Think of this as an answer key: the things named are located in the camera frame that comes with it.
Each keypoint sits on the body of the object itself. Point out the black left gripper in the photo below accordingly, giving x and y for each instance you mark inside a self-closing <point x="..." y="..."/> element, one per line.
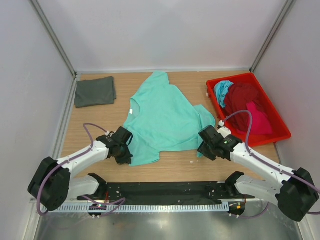
<point x="125" y="159"/>

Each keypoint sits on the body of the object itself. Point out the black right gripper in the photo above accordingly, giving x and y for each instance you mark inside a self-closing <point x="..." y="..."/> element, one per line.
<point x="202" y="149"/>

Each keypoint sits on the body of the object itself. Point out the turquoise t shirt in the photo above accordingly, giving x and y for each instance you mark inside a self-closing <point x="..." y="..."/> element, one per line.
<point x="161" y="119"/>

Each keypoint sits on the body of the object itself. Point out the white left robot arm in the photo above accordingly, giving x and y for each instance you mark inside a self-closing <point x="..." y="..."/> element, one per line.
<point x="56" y="181"/>

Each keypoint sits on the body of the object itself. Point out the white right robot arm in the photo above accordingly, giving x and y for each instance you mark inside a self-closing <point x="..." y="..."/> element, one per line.
<point x="292" y="191"/>

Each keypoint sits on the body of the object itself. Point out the pink t shirt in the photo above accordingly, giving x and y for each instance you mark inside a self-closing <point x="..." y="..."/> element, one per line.
<point x="260" y="122"/>

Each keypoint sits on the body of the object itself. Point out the folded grey t shirt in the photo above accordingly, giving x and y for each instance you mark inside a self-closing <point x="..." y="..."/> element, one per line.
<point x="95" y="92"/>

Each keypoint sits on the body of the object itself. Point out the dark red t shirt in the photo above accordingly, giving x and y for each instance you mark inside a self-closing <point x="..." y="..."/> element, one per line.
<point x="238" y="96"/>

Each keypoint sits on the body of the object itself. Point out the light blue t shirt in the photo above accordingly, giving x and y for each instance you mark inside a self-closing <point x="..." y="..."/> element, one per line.
<point x="220" y="90"/>

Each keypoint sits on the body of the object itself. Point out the red plastic bin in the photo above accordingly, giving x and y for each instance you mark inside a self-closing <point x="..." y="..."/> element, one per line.
<point x="280" y="129"/>

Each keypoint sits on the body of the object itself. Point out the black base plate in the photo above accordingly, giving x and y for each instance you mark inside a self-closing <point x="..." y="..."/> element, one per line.
<point x="168" y="193"/>

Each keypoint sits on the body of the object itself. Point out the slotted cable duct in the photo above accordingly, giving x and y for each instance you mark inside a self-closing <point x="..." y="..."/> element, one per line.
<point x="89" y="207"/>

